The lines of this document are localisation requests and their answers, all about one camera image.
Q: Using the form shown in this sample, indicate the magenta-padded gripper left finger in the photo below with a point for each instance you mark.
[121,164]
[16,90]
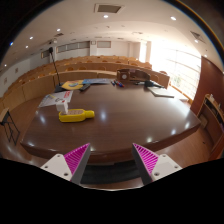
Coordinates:
[63,166]

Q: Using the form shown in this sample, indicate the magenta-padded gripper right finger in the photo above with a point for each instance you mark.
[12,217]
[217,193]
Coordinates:
[160,166]

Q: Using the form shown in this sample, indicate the white magazine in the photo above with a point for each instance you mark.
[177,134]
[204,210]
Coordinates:
[55,99]

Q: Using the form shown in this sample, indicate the wooden shelf unit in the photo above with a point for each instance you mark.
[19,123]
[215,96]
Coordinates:
[213,116]

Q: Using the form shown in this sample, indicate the white notebook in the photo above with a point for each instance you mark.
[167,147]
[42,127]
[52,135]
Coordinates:
[160,92]

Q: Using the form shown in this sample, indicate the small black-legged stand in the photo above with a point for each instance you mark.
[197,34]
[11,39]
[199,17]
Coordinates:
[4,115]

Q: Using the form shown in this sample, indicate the black gooseneck desk microphone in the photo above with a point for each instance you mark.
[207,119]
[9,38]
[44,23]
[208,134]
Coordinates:
[59,88]

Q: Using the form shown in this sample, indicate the black remote control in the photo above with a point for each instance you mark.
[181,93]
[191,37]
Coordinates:
[84,87]

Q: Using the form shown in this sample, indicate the black desk device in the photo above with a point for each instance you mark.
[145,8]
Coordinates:
[150,84]

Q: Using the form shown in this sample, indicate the red marker pen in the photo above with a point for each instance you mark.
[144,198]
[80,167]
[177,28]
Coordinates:
[120,84]

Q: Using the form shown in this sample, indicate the blue booklet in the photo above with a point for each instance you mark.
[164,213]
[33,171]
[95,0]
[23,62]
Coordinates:
[96,81]

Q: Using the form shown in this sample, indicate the wooden desk organizer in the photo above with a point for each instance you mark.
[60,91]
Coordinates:
[133,76]

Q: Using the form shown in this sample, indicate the large bright window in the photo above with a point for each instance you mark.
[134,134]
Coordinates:
[180,70]

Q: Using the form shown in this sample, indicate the rows of wooden auditorium seats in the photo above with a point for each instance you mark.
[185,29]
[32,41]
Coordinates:
[83,63]

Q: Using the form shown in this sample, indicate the ceiling projector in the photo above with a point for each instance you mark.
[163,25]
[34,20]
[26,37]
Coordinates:
[53,41]

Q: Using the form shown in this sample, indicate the ceiling air vent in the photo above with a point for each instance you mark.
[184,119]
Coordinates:
[197,36]
[109,8]

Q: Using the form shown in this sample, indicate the ceiling spotlights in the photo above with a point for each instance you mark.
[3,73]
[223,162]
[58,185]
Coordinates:
[105,16]

